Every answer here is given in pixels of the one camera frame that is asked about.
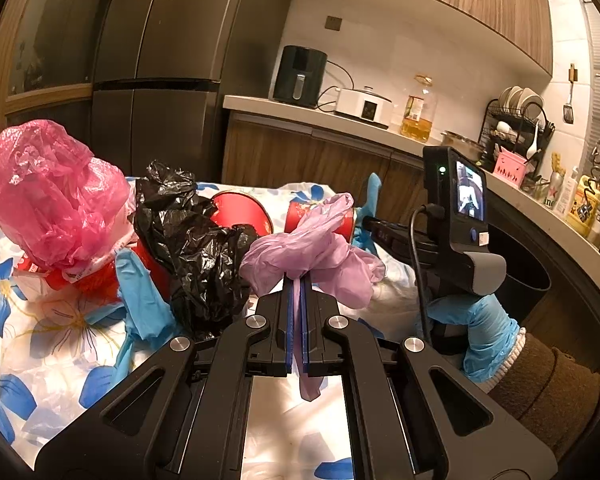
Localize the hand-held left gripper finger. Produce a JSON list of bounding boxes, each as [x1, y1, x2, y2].
[[34, 280, 297, 480], [299, 280, 559, 480]]

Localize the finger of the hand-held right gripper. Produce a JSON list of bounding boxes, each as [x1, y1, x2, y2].
[[361, 215, 433, 263]]

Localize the blue disposable glove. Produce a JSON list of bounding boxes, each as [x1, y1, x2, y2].
[[351, 172, 384, 252]]

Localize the black trash bin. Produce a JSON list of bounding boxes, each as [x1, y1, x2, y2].
[[484, 199, 552, 332]]

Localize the purple plastic bag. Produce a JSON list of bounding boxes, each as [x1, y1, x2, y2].
[[241, 192, 386, 402]]

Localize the person's right forearm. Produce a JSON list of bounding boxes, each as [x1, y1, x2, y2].
[[484, 329, 600, 457]]

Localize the person's right hand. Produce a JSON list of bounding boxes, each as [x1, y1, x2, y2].
[[426, 291, 522, 385]]

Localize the white plastic bag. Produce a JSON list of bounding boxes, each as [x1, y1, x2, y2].
[[367, 260, 429, 347]]

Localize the pink plastic basket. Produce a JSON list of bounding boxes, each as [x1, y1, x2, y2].
[[492, 147, 532, 190]]

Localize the red can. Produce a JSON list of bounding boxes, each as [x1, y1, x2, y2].
[[285, 199, 357, 242]]

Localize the silver beverage can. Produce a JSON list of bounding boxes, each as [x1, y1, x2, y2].
[[542, 170, 569, 212]]

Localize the black plastic bag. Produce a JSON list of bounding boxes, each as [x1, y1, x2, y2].
[[131, 159, 259, 342]]

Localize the red paper cup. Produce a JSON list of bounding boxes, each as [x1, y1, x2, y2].
[[210, 189, 274, 239]]

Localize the white ladle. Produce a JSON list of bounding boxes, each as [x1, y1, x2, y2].
[[524, 120, 541, 159]]

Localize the white slim bottle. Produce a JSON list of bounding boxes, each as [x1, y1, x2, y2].
[[562, 165, 582, 216]]

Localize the cooking oil bottle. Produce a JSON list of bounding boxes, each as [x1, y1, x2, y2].
[[399, 74, 437, 144]]

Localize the yellow detergent bottle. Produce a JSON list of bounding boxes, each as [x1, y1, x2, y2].
[[567, 175, 600, 239]]

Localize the black dish rack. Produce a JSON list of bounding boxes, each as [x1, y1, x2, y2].
[[477, 86, 557, 182]]

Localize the wooden base cabinets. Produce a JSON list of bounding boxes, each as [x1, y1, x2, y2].
[[221, 110, 433, 217]]

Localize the white electric cooker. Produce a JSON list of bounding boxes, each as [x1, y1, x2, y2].
[[334, 85, 394, 125]]

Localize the blue plastic bag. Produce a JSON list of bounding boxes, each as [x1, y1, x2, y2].
[[86, 249, 177, 377]]

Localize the row of plates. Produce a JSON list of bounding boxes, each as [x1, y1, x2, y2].
[[497, 85, 546, 122]]

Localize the hanging metal spatula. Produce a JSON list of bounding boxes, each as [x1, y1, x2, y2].
[[562, 63, 579, 125]]

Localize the light kitchen countertop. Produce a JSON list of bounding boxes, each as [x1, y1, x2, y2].
[[223, 94, 600, 292]]

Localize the black air fryer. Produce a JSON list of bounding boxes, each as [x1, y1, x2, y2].
[[272, 44, 329, 109]]

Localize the blue floral tablecloth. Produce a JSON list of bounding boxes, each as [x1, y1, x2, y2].
[[0, 175, 431, 480]]

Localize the dark steel refrigerator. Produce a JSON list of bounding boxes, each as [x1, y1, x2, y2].
[[86, 0, 295, 187]]

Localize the pink plastic bag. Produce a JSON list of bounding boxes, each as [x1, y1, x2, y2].
[[0, 119, 132, 270]]

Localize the wooden glass door cabinet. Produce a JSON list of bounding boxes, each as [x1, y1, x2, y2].
[[0, 0, 120, 147]]

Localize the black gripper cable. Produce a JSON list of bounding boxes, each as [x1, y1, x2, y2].
[[409, 203, 443, 342]]

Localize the appliance power cable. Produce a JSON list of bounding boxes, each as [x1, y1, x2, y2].
[[316, 59, 357, 113]]

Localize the wooden wall cabinets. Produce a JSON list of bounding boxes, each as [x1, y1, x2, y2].
[[285, 0, 554, 79]]

